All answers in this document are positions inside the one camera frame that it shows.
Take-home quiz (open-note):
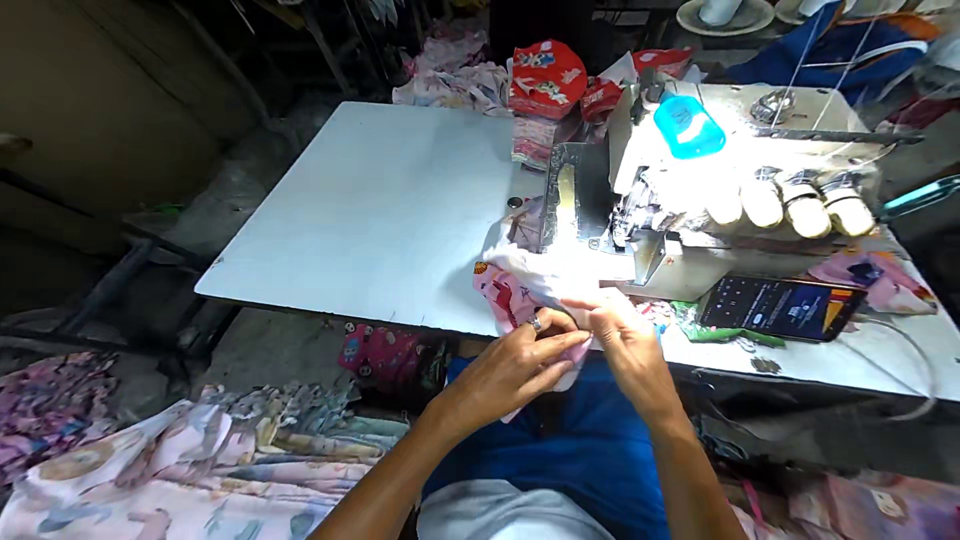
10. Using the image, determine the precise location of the person's right hand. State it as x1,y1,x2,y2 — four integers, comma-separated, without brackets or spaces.
561,287,685,430

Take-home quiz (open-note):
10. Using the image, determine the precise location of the person's left hand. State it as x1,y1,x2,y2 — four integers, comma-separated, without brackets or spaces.
437,307,593,430

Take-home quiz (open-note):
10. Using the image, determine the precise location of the pink white printed fabric piece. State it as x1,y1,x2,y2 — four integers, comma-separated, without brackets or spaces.
472,243,601,424

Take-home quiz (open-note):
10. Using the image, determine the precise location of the person's left forearm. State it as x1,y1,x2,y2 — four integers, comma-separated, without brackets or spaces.
307,396,475,540

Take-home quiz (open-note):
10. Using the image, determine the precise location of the person's right forearm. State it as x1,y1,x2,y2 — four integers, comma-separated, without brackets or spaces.
649,412,750,540

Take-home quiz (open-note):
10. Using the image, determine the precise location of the pale pink brown fabric scrap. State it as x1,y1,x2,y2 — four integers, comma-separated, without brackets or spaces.
507,195,546,253

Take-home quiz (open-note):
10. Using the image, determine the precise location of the green printed fabric scrap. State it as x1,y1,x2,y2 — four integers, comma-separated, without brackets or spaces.
656,300,787,349

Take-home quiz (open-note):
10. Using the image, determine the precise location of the white overlock sewing machine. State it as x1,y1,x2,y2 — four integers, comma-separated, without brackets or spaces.
540,69,925,303

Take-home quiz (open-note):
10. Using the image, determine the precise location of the person's body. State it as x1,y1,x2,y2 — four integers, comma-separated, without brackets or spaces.
416,479,616,540

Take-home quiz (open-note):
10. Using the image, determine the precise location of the pink cartoon printed fabric bag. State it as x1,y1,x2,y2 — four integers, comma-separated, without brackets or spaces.
337,321,447,395

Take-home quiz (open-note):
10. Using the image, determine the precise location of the stack of pink white fabric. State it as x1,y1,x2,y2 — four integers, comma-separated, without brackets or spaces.
511,114,558,172

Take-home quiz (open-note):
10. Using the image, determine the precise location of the black smartphone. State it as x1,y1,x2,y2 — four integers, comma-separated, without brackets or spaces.
696,273,868,344

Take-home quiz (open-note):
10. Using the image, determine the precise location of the blue translucent rectangular case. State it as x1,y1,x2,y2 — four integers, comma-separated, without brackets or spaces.
653,94,727,160

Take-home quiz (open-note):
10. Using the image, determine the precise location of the red white crumpled fabric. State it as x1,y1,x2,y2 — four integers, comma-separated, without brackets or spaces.
580,48,695,127

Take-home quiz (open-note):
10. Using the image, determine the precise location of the white sewing table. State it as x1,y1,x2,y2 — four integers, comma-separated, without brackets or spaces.
194,101,960,403

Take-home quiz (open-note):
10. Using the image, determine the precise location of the red printed round fabric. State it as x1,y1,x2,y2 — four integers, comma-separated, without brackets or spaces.
509,39,589,121

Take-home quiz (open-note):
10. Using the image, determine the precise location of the pile of grey ruffled fabric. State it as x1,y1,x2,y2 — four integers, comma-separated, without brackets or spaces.
198,378,363,442

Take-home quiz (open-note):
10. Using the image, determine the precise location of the pile of pastel fabric scraps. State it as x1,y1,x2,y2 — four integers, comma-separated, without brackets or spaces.
391,26,513,118

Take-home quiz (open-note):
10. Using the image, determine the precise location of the pink fabric with dark print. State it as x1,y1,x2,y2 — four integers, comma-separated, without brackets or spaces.
808,249,939,316

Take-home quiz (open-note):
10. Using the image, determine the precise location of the blue orange cloth bag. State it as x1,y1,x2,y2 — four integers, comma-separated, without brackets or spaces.
723,0,942,106

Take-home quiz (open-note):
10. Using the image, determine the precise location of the white thread cone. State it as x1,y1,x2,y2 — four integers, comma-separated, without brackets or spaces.
698,0,742,28

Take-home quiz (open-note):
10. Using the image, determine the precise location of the white round thread stand plate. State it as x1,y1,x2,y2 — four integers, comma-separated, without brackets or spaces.
675,0,776,37

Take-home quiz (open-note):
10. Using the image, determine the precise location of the pink fabric with cartoon face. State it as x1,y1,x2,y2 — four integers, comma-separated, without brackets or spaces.
787,471,960,540

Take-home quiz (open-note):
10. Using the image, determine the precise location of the pile of pale printed fabric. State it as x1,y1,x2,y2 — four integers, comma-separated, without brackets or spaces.
0,399,412,540

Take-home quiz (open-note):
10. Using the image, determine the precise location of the pile of purple pink ruffles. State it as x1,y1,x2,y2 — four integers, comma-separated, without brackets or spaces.
0,351,120,489

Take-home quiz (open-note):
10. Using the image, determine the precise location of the white cable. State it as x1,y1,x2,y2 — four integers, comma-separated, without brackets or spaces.
836,315,939,423

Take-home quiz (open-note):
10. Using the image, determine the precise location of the teal handled tool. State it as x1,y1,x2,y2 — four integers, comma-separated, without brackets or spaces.
881,174,960,221

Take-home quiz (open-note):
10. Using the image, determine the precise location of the dark metal frame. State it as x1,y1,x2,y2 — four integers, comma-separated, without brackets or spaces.
0,166,245,391

